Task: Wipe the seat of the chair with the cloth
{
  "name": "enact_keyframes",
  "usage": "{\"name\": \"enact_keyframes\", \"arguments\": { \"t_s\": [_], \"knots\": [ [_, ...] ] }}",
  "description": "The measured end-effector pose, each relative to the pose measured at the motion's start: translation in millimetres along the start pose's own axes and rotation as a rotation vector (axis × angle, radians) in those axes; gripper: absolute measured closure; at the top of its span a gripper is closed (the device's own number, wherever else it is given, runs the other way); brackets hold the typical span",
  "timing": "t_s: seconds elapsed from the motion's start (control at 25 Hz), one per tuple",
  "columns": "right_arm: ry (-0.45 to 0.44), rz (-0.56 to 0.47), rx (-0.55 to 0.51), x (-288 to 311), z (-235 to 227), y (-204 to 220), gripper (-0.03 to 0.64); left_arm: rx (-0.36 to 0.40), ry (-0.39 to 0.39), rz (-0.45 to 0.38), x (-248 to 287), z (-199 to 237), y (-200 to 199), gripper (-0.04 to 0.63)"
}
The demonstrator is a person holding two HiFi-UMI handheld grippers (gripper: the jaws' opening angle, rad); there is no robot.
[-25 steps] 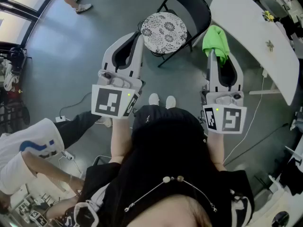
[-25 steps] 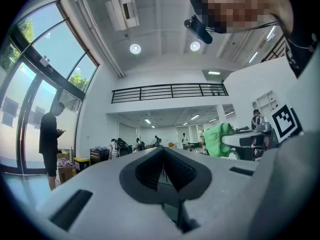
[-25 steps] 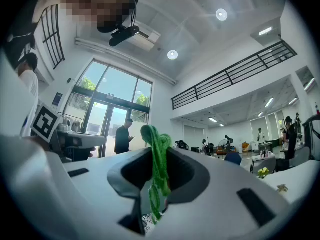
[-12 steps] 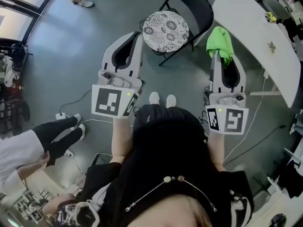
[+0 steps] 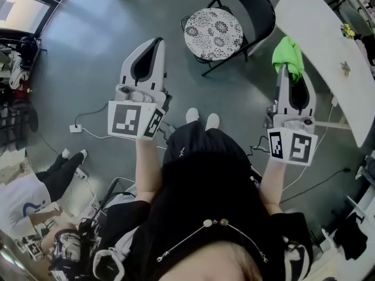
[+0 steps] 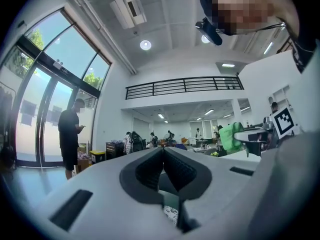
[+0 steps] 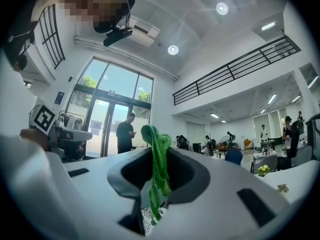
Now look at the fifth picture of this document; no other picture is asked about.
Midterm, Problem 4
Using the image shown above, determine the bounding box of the cluttered storage rack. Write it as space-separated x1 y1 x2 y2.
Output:
0 36 47 153

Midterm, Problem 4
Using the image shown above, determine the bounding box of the spare gripper marker block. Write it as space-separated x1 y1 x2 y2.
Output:
24 241 44 262

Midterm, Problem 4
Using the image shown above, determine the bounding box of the white table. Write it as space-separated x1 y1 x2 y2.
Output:
274 0 375 149

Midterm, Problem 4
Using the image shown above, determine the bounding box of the white charger cable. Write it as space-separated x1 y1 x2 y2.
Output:
281 95 339 193

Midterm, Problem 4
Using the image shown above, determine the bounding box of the black white patterned bag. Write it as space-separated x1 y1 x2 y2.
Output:
49 228 83 276

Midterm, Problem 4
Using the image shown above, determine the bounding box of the dried flower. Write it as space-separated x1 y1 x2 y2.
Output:
339 60 352 77

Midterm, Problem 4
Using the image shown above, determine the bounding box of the person's right forearm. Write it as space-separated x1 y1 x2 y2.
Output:
259 156 290 216

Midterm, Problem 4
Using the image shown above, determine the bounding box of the black folding chair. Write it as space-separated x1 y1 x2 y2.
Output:
180 0 277 77

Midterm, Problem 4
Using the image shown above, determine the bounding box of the silver bead chain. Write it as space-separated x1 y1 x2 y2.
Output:
156 218 269 263

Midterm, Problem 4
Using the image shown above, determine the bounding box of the black power cable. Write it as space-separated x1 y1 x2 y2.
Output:
74 102 110 128

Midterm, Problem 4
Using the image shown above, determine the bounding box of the person's white left shoe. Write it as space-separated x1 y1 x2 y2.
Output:
185 107 200 125

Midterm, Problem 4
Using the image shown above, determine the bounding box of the person's white shoe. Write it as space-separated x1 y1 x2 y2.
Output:
204 112 221 132
185 107 200 125

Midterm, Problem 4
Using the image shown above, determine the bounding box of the black floor cable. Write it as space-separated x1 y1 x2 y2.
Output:
279 167 352 204

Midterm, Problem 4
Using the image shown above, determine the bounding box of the yellow flower ornament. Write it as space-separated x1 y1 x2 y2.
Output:
340 23 356 38

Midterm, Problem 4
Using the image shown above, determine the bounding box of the floral round chair seat cushion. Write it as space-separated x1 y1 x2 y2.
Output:
183 7 244 62

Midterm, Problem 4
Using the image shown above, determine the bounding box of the black garment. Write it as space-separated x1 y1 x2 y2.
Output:
333 211 369 261

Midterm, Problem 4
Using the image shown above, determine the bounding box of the person's left forearm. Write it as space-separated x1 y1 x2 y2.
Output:
134 135 164 206

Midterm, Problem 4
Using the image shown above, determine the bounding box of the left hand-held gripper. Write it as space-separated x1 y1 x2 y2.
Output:
107 36 173 141

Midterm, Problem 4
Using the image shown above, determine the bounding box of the window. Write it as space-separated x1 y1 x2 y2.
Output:
0 0 80 38

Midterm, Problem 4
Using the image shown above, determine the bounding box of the green cloth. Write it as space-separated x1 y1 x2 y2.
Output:
271 36 305 84

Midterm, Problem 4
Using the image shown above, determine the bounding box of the person's white right shoe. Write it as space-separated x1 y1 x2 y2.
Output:
204 112 221 132

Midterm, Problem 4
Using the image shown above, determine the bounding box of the white chair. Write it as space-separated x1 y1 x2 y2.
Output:
319 183 375 253

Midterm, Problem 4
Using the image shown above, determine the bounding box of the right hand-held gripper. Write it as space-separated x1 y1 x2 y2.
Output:
265 63 319 167

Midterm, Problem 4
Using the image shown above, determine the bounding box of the person's black clothing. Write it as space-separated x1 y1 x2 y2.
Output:
93 121 315 281

